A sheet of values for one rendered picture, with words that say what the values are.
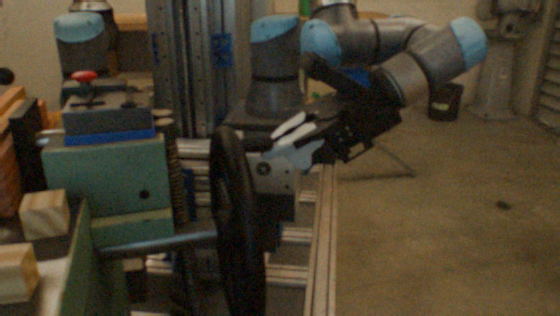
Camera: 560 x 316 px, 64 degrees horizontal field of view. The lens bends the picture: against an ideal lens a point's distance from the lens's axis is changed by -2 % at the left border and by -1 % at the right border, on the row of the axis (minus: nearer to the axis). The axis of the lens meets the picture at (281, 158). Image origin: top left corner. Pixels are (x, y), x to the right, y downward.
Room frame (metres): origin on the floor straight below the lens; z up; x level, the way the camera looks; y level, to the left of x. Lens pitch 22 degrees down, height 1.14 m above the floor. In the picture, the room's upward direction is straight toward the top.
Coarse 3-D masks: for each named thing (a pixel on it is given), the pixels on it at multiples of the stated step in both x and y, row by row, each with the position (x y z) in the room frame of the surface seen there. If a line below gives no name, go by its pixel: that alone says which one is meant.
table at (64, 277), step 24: (0, 216) 0.42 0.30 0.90; (72, 216) 0.42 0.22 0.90; (120, 216) 0.48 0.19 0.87; (144, 216) 0.48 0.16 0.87; (168, 216) 0.48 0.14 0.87; (0, 240) 0.37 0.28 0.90; (24, 240) 0.37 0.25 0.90; (48, 240) 0.37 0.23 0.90; (72, 240) 0.38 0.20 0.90; (96, 240) 0.45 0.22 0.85; (120, 240) 0.46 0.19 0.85; (144, 240) 0.47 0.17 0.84; (48, 264) 0.34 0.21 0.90; (72, 264) 0.34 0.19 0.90; (48, 288) 0.30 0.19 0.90; (72, 288) 0.32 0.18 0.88; (0, 312) 0.27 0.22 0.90; (24, 312) 0.27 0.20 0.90; (48, 312) 0.27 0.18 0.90; (72, 312) 0.31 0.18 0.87
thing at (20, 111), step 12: (24, 108) 0.51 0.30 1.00; (36, 108) 0.54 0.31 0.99; (12, 120) 0.47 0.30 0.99; (24, 120) 0.48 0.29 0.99; (36, 120) 0.53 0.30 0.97; (12, 132) 0.47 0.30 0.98; (24, 132) 0.48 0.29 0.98; (36, 132) 0.52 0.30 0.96; (48, 132) 0.52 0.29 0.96; (60, 132) 0.52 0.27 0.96; (24, 144) 0.48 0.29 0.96; (36, 144) 0.51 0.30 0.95; (24, 156) 0.48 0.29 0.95; (36, 156) 0.50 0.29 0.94; (24, 168) 0.47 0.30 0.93; (36, 168) 0.49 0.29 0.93; (24, 180) 0.47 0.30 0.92; (36, 180) 0.48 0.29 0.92
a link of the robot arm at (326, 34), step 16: (320, 0) 0.74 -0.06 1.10; (336, 0) 0.74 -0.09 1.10; (352, 0) 0.75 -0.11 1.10; (320, 16) 0.73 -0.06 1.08; (336, 16) 0.72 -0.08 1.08; (352, 16) 0.73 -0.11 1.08; (304, 32) 0.73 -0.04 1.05; (320, 32) 0.70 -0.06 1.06; (336, 32) 0.70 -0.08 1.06; (352, 32) 0.71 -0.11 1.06; (368, 32) 0.72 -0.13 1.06; (304, 48) 0.73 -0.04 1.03; (320, 48) 0.69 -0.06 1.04; (336, 48) 0.70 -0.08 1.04; (352, 48) 0.71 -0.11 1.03; (368, 48) 0.71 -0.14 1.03; (336, 64) 0.71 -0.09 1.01; (352, 64) 0.72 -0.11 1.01; (368, 64) 0.73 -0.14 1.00
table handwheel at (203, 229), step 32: (224, 128) 0.56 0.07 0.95; (224, 160) 0.50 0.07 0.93; (224, 192) 0.62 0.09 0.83; (192, 224) 0.53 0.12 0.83; (224, 224) 0.52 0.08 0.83; (256, 224) 0.43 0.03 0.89; (128, 256) 0.49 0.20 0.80; (224, 256) 0.61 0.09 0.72; (256, 256) 0.41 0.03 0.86; (224, 288) 0.57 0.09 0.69; (256, 288) 0.41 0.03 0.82
